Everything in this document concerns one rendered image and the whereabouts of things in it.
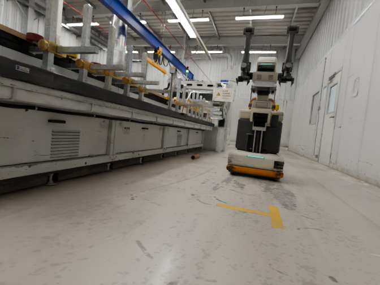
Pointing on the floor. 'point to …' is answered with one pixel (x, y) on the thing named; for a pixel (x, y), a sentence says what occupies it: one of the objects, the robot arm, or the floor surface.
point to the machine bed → (76, 134)
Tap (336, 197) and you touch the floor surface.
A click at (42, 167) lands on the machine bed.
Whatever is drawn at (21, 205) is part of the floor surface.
